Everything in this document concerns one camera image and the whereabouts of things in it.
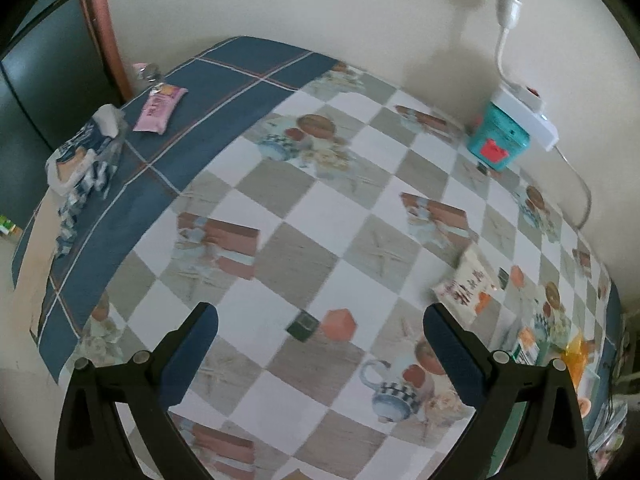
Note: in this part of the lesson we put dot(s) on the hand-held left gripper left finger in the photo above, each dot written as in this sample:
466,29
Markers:
187,355

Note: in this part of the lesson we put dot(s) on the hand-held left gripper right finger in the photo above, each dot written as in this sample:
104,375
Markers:
452,355

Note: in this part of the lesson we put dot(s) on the pale orange snack packet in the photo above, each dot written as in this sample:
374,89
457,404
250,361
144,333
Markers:
465,282

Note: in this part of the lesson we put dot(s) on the green and white snack packet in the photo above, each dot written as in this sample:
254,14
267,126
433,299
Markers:
527,350

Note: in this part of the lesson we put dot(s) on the white tray with teal rim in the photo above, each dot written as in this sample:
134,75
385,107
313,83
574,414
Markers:
507,427

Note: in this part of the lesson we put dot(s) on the yellow orange snack packet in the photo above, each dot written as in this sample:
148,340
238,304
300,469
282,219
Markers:
575,365

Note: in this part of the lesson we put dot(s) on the checkered printed tablecloth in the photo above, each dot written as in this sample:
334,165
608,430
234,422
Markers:
310,260

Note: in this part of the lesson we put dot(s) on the pile of assorted packets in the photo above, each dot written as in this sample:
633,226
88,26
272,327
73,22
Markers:
610,435

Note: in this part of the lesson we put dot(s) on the green packaging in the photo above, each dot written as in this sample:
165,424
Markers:
9,227

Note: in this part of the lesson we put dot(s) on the crumpled blue and white bag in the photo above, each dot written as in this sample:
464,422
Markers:
82,155

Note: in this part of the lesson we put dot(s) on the teal box with red label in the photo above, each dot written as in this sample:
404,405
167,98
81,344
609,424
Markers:
495,132

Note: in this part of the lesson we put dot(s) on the small pink flat packet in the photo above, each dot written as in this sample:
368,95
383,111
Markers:
160,109

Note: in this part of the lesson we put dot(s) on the white power strip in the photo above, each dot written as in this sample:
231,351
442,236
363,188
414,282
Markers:
530,112

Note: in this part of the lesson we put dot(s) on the small candy wrapper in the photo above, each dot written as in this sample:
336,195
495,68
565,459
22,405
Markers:
150,76

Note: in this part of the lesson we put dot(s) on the dark cabinet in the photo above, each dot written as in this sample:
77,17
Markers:
45,85

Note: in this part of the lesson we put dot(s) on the brown wooden frame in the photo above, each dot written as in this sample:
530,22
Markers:
102,30

